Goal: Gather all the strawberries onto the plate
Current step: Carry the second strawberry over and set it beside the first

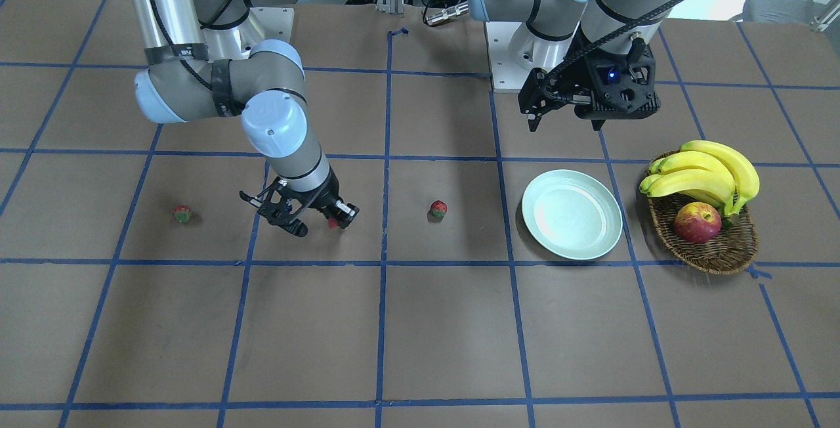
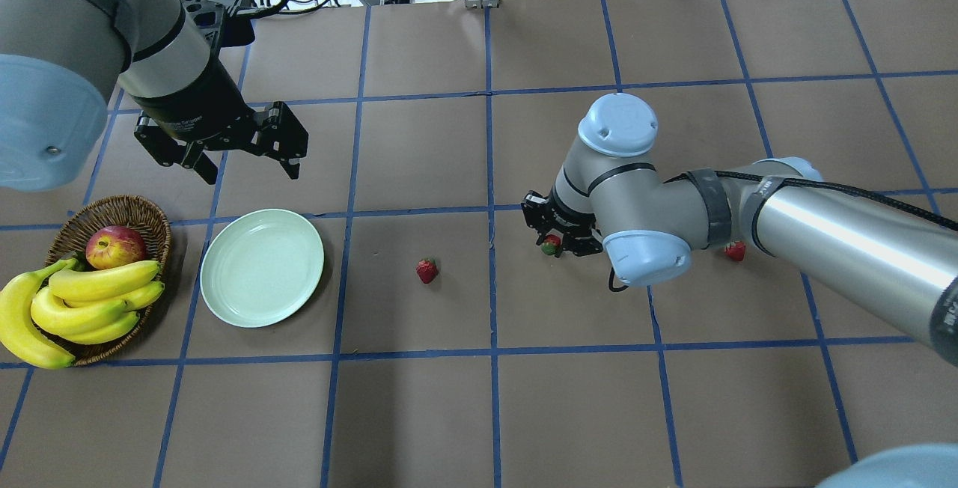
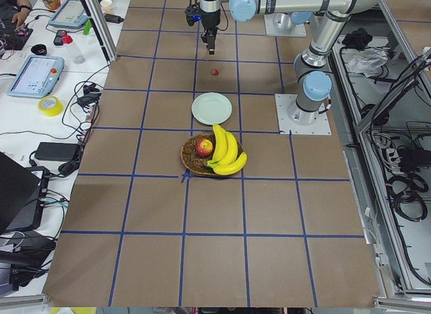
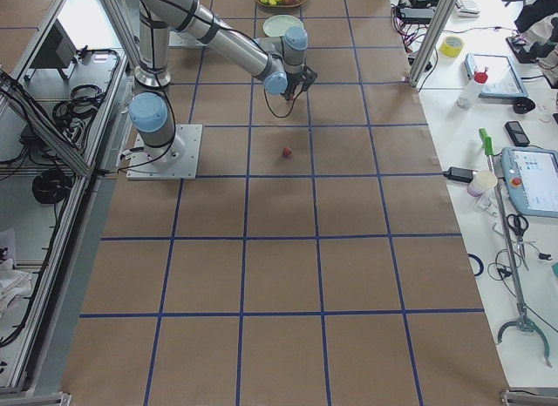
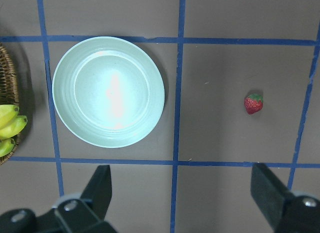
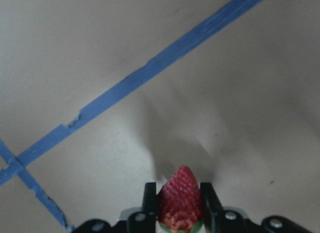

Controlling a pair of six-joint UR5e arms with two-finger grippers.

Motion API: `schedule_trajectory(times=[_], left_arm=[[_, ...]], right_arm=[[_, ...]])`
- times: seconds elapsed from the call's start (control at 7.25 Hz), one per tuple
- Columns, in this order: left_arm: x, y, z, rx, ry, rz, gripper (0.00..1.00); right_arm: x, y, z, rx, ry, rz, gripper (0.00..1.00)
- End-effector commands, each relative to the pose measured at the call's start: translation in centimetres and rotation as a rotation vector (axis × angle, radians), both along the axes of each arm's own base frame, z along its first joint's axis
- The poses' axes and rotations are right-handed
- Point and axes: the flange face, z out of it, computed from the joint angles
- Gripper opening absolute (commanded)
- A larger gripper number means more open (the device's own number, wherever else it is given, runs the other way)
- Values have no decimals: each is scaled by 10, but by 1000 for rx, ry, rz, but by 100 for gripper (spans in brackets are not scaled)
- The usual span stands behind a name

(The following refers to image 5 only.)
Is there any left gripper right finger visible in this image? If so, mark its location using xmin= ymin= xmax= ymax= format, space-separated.
xmin=250 ymin=163 xmax=320 ymax=233

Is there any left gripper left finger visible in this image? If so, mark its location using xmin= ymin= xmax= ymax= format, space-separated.
xmin=54 ymin=165 xmax=116 ymax=233

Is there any strawberry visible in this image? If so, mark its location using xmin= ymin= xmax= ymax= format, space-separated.
xmin=243 ymin=93 xmax=264 ymax=115

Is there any light green plate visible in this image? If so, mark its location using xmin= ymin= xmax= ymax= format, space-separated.
xmin=52 ymin=36 xmax=165 ymax=148

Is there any yellow banana bunch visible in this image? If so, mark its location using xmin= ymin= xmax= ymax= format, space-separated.
xmin=0 ymin=104 xmax=28 ymax=157

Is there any wicker basket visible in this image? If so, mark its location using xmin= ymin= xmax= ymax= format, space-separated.
xmin=0 ymin=41 xmax=22 ymax=166

